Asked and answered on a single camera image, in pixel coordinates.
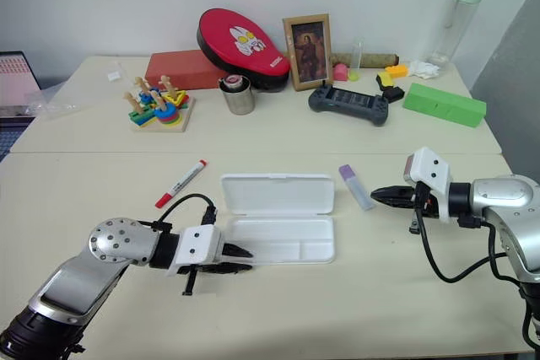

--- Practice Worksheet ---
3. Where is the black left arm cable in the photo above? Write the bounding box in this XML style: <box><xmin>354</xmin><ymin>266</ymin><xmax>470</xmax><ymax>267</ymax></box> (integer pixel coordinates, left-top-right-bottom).
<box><xmin>138</xmin><ymin>193</ymin><xmax>219</xmax><ymax>234</ymax></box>

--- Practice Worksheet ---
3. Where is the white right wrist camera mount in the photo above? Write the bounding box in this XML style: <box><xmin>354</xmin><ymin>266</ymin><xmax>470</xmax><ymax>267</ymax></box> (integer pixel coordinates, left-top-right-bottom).
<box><xmin>403</xmin><ymin>147</ymin><xmax>454</xmax><ymax>223</ymax></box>

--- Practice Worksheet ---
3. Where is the white plastic pencil case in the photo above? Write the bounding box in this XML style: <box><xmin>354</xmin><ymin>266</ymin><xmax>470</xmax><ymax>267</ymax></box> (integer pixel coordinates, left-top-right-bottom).
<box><xmin>219</xmin><ymin>172</ymin><xmax>338</xmax><ymax>266</ymax></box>

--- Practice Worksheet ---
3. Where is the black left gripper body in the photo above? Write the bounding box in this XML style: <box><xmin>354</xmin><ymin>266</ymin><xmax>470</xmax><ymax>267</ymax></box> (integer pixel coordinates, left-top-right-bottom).
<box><xmin>175</xmin><ymin>241</ymin><xmax>230</xmax><ymax>296</ymax></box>

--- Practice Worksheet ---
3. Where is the green rectangular block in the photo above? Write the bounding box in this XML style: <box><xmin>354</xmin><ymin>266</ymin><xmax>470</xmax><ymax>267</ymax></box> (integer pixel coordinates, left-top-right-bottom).
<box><xmin>402</xmin><ymin>82</ymin><xmax>488</xmax><ymax>129</ymax></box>

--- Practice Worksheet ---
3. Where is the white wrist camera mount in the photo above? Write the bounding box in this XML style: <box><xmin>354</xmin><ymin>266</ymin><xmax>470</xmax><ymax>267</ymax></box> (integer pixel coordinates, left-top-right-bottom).
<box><xmin>166</xmin><ymin>224</ymin><xmax>225</xmax><ymax>279</ymax></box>
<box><xmin>403</xmin><ymin>147</ymin><xmax>454</xmax><ymax>223</ymax></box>

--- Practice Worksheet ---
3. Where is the red rectangular block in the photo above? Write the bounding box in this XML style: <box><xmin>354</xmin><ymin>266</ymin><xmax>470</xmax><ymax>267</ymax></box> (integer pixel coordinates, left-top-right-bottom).
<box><xmin>144</xmin><ymin>50</ymin><xmax>230</xmax><ymax>91</ymax></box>

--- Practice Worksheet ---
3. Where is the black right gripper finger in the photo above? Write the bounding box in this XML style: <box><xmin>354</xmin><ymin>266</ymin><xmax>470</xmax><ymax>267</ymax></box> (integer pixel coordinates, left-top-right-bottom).
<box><xmin>370</xmin><ymin>196</ymin><xmax>415</xmax><ymax>209</ymax></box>
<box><xmin>371</xmin><ymin>185</ymin><xmax>415</xmax><ymax>199</ymax></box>

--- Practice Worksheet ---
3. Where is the grey game controller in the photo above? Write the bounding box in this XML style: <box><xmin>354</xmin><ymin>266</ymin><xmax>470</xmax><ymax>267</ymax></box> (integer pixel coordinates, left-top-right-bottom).
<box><xmin>307</xmin><ymin>83</ymin><xmax>392</xmax><ymax>128</ymax></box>

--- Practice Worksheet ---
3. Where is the red black boxing pad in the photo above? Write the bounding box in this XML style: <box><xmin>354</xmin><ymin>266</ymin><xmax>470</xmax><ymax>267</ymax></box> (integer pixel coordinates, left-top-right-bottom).
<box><xmin>196</xmin><ymin>8</ymin><xmax>293</xmax><ymax>93</ymax></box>

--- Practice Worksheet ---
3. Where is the clear plastic tube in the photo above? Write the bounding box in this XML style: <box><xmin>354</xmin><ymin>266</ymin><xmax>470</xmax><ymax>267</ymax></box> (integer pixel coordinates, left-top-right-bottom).
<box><xmin>349</xmin><ymin>37</ymin><xmax>366</xmax><ymax>77</ymax></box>

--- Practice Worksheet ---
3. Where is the wooden photo frame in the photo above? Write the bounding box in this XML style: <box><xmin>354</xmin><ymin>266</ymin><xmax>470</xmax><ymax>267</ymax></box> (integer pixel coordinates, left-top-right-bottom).
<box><xmin>281</xmin><ymin>13</ymin><xmax>335</xmax><ymax>93</ymax></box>

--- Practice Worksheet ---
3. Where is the clear bottle with green lid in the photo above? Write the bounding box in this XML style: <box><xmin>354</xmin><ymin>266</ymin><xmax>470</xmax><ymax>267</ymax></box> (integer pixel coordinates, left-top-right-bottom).
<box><xmin>427</xmin><ymin>0</ymin><xmax>491</xmax><ymax>67</ymax></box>

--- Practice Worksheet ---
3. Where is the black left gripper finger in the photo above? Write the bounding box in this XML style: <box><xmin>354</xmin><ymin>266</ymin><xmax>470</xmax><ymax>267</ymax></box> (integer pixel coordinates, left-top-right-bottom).
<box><xmin>223</xmin><ymin>242</ymin><xmax>254</xmax><ymax>260</ymax></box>
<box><xmin>197</xmin><ymin>262</ymin><xmax>254</xmax><ymax>276</ymax></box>

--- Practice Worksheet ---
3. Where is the white crumpled cloth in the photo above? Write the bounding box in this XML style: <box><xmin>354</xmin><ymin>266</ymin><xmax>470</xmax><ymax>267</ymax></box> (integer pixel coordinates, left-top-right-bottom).
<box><xmin>406</xmin><ymin>59</ymin><xmax>442</xmax><ymax>81</ymax></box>

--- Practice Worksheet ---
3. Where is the yellow black small object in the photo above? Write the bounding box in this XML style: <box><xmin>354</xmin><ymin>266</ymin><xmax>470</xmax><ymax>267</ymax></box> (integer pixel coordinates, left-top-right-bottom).
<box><xmin>375</xmin><ymin>73</ymin><xmax>396</xmax><ymax>92</ymax></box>

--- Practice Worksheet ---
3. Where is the orange block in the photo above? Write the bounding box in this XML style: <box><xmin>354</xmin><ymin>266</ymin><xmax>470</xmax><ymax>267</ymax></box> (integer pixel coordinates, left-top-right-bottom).
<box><xmin>384</xmin><ymin>63</ymin><xmax>410</xmax><ymax>80</ymax></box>

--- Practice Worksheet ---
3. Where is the wooden colourful stacking toy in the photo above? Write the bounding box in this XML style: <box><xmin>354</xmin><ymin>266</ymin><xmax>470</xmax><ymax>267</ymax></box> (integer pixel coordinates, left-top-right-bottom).
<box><xmin>121</xmin><ymin>75</ymin><xmax>197</xmax><ymax>134</ymax></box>

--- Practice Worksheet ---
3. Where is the metal cup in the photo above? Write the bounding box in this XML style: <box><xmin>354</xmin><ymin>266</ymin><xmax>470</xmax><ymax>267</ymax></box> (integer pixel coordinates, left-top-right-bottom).
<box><xmin>218</xmin><ymin>74</ymin><xmax>257</xmax><ymax>116</ymax></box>

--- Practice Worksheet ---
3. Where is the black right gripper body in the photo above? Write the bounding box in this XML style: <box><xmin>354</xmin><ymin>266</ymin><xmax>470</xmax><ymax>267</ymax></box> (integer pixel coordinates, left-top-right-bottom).
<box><xmin>404</xmin><ymin>182</ymin><xmax>442</xmax><ymax>235</ymax></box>

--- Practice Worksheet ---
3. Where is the clear plastic bag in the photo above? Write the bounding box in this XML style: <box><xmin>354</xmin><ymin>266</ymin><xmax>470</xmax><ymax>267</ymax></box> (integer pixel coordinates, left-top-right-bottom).
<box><xmin>24</xmin><ymin>80</ymin><xmax>82</xmax><ymax>119</ymax></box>

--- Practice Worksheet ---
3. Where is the red whiteboard marker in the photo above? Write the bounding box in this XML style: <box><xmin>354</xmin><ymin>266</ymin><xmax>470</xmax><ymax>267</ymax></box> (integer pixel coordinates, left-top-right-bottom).
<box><xmin>154</xmin><ymin>159</ymin><xmax>208</xmax><ymax>209</ymax></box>

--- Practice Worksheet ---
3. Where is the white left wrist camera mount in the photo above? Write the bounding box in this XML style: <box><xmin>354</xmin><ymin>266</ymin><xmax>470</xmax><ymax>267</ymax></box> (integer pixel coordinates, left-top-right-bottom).
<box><xmin>166</xmin><ymin>224</ymin><xmax>225</xmax><ymax>279</ymax></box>

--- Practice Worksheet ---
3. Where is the black small block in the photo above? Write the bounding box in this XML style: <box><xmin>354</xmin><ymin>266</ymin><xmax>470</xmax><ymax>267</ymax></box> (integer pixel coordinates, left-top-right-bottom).
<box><xmin>381</xmin><ymin>86</ymin><xmax>407</xmax><ymax>105</ymax></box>

